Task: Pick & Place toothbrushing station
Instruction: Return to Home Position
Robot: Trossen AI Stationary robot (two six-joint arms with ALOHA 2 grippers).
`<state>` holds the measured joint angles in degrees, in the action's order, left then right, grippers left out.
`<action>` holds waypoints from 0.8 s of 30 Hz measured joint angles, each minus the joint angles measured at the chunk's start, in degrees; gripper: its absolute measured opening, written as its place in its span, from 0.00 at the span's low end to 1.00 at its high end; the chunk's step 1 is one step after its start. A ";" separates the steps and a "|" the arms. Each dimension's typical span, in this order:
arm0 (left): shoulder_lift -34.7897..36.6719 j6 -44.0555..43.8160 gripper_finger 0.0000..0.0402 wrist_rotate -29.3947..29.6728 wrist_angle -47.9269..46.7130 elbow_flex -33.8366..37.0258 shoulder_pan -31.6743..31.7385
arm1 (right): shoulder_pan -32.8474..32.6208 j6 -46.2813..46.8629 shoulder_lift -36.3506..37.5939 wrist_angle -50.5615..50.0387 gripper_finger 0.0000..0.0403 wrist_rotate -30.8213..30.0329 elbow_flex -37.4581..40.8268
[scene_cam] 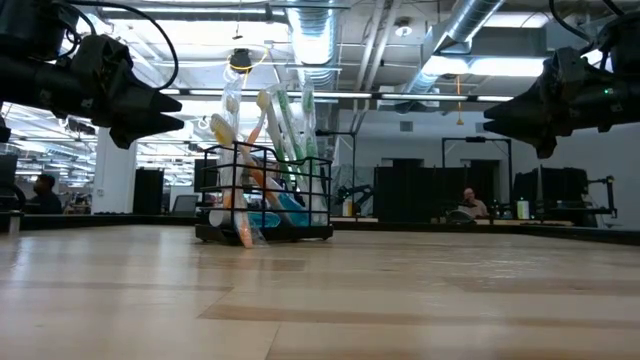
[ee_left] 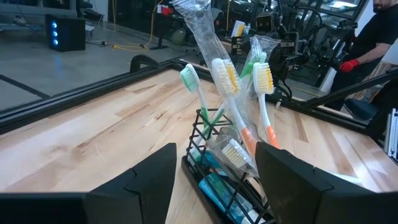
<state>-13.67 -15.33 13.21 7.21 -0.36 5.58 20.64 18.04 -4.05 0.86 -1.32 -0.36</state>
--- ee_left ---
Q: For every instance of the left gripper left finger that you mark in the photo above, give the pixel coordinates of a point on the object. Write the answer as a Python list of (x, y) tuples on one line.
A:
[(140, 199)]

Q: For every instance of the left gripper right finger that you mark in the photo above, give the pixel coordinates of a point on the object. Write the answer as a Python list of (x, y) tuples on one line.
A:
[(304, 199)]

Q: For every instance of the green white toothbrush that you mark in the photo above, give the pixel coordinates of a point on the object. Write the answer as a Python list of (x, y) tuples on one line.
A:
[(248, 67), (189, 77)]

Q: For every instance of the red glove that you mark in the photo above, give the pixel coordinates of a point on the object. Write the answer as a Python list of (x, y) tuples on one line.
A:
[(349, 65)]

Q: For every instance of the blue chair seat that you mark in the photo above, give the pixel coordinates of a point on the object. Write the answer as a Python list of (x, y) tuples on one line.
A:
[(360, 109)]

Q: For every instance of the person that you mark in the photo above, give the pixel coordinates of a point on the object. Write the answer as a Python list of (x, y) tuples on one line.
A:
[(376, 31)]

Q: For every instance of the white aluminium extrusion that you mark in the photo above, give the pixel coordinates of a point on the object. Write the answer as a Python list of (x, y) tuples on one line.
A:
[(392, 133)]

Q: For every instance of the small red object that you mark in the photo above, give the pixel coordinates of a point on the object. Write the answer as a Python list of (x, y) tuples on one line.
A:
[(167, 11)]

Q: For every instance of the black computer tower blue lights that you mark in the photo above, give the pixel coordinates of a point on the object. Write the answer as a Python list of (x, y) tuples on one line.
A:
[(65, 32)]

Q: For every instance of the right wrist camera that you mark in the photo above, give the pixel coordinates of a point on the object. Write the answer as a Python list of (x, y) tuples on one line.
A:
[(289, 40)]

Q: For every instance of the black table frame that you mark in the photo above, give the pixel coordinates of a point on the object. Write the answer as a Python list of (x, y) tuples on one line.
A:
[(62, 99)]

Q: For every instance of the black frame hook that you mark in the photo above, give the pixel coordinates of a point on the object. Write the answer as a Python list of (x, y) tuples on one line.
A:
[(141, 59)]

